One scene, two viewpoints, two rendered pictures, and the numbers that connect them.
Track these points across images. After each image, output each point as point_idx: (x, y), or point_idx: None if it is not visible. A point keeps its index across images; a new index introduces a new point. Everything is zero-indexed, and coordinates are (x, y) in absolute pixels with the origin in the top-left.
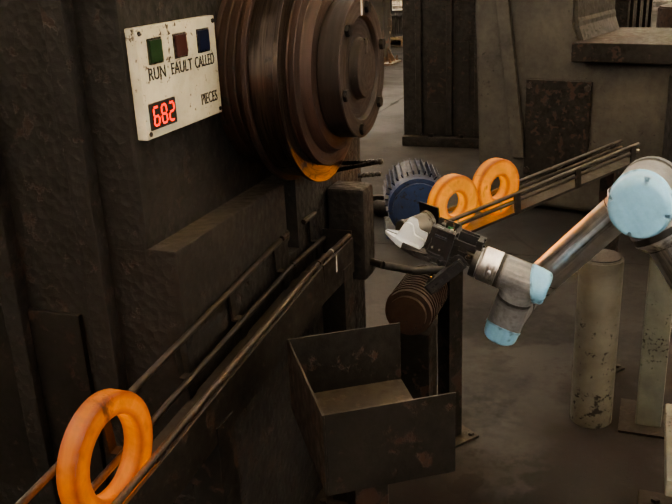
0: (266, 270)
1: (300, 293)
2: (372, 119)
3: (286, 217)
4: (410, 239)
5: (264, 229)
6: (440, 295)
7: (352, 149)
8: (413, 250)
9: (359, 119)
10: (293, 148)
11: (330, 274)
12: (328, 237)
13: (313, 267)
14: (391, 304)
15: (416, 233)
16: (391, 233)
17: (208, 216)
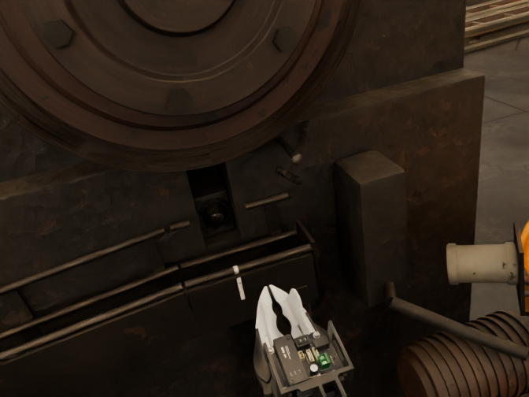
0: (132, 264)
1: (98, 327)
2: (249, 78)
3: (229, 192)
4: (267, 332)
5: (119, 213)
6: (499, 387)
7: (451, 98)
8: (255, 356)
9: (172, 80)
10: (32, 120)
11: (216, 302)
12: (300, 235)
13: (162, 291)
14: (399, 358)
15: (300, 321)
16: (265, 298)
17: (0, 185)
